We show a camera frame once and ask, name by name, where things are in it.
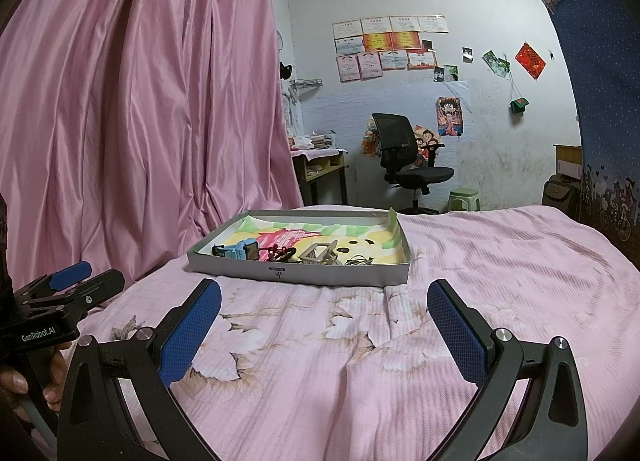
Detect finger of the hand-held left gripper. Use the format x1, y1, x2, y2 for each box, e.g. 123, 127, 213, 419
30, 269, 126, 315
14, 260, 93, 300

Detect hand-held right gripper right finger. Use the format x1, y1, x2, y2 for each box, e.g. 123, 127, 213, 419
426, 278, 590, 461

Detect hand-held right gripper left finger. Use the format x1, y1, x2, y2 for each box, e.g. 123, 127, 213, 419
56, 277, 223, 461

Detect shallow grey cardboard box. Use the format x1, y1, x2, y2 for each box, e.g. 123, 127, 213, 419
186, 208, 414, 288

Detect person's left hand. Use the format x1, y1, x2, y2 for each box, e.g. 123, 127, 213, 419
0, 340, 72, 413

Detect pink floral blanket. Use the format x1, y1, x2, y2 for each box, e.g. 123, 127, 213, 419
62, 204, 640, 461

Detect blue smartwatch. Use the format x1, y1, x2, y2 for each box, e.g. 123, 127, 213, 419
211, 238, 261, 262

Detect green plastic stool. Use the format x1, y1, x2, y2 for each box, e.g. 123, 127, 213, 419
447, 188, 481, 213

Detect beige hair claw clip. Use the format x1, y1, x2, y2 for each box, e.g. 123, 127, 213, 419
299, 240, 339, 266

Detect dark bag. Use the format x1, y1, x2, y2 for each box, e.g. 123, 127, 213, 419
542, 174, 584, 220

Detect pink satin curtain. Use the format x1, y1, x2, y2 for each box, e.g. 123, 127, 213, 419
0, 0, 307, 294

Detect black office chair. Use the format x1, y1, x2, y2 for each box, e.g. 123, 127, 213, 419
371, 113, 455, 215

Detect wooden desk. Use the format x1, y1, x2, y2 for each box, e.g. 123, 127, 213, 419
291, 146, 350, 207

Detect wooden cabinet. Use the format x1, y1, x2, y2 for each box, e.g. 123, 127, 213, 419
553, 144, 584, 177

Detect stack of books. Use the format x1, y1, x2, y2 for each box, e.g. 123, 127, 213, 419
292, 130, 335, 151

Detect blue dotted cloth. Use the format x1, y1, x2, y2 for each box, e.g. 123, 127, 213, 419
541, 0, 640, 245

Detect cartoon children wall poster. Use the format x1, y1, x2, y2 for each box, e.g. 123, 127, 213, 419
414, 124, 444, 165

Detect colourful patterned wall hanging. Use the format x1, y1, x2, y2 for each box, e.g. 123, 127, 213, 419
360, 123, 384, 158

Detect anime wall poster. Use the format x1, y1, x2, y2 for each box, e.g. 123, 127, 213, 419
436, 96, 466, 138

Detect scattered wall photos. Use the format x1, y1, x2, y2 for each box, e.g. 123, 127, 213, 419
421, 39, 511, 82

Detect red paper wall decoration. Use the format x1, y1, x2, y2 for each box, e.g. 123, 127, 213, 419
514, 42, 547, 81

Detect group of wall certificates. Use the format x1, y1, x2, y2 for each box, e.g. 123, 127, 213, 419
333, 16, 450, 84

